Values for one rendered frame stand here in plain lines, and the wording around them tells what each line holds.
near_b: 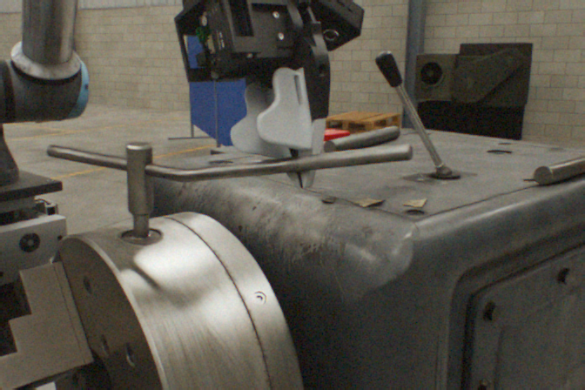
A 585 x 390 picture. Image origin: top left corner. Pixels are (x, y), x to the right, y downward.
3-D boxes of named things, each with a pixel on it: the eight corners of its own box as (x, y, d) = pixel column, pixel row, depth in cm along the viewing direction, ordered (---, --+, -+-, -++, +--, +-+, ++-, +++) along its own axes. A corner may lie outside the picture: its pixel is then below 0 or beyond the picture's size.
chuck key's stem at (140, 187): (124, 265, 53) (120, 144, 49) (139, 257, 55) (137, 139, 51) (144, 271, 52) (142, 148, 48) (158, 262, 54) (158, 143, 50)
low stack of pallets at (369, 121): (351, 137, 956) (352, 110, 945) (400, 140, 915) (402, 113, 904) (317, 147, 851) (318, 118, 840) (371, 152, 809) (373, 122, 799)
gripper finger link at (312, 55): (285, 130, 46) (262, 23, 46) (302, 127, 47) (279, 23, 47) (323, 114, 42) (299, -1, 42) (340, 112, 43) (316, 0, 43)
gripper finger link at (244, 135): (235, 202, 45) (211, 89, 46) (292, 191, 49) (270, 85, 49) (258, 197, 43) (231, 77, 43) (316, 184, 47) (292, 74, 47)
